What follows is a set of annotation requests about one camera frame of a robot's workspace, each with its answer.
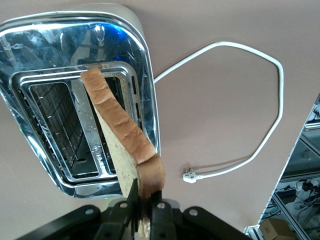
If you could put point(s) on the slice of bread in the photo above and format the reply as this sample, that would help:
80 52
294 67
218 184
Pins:
117 115

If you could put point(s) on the aluminium table corner bracket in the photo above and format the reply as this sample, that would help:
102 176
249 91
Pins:
252 232

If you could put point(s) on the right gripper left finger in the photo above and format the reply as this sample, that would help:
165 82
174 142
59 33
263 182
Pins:
117 220

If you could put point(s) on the brown table cover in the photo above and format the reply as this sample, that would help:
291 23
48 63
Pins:
212 100

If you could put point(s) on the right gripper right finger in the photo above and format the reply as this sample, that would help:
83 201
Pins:
170 222

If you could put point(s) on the aluminium table edge rail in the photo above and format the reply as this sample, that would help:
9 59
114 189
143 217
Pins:
287 162

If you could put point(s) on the cardboard box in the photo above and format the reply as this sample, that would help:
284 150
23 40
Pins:
272 230

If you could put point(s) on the cream and chrome toaster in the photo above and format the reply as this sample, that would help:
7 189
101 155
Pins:
37 50

